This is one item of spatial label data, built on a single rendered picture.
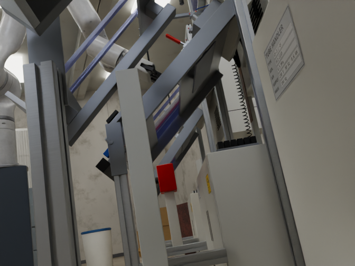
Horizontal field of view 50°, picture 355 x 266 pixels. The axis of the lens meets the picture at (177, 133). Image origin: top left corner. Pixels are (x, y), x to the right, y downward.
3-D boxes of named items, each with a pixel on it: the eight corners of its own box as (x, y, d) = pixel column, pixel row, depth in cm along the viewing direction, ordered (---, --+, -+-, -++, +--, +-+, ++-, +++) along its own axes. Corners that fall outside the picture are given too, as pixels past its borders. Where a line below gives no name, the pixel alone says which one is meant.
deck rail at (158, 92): (119, 151, 123) (105, 139, 124) (120, 152, 125) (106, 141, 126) (246, 0, 137) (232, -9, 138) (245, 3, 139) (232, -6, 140)
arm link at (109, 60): (117, 74, 146) (114, 63, 137) (87, 59, 147) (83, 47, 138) (128, 57, 148) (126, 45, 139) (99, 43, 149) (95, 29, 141)
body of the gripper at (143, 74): (129, 47, 138) (156, 60, 136) (132, 59, 147) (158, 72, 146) (119, 64, 136) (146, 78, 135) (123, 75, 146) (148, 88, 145)
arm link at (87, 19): (72, 22, 159) (106, 79, 152) (63, -2, 144) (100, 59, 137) (91, 13, 161) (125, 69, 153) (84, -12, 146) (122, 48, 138)
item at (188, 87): (190, 68, 133) (178, 59, 133) (185, 120, 197) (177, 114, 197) (244, 3, 139) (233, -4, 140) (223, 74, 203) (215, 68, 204)
